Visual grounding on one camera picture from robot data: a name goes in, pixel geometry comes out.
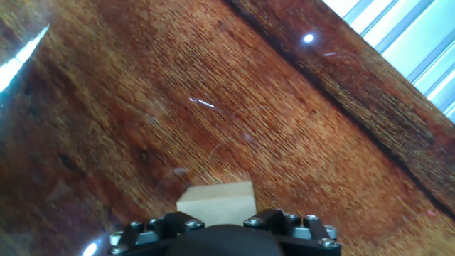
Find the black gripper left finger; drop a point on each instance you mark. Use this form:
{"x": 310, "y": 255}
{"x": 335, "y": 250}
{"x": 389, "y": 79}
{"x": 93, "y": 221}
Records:
{"x": 167, "y": 224}

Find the small beige wooden block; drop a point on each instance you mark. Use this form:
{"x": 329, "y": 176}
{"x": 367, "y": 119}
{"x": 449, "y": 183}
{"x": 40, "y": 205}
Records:
{"x": 217, "y": 206}

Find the glossy reddish wooden board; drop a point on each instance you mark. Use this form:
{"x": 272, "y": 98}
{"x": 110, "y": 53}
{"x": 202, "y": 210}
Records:
{"x": 213, "y": 106}

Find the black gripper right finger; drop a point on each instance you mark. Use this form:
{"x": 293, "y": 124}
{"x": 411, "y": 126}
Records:
{"x": 302, "y": 227}

